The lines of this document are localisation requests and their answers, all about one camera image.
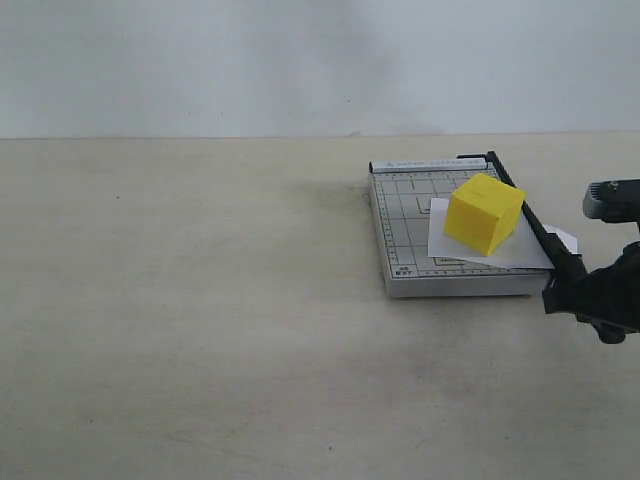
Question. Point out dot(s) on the grey paper cutter base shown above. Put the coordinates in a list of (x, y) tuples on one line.
[(407, 197)]

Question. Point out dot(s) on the yellow foam cube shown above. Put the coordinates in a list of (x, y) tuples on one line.
[(483, 212)]

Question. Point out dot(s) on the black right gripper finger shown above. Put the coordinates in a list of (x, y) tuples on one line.
[(606, 298)]

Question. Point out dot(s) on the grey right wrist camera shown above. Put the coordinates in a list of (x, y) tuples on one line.
[(612, 201)]

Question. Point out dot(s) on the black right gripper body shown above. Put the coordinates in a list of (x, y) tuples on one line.
[(627, 266)]

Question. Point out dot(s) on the black cutter blade lever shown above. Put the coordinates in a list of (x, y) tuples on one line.
[(567, 267)]

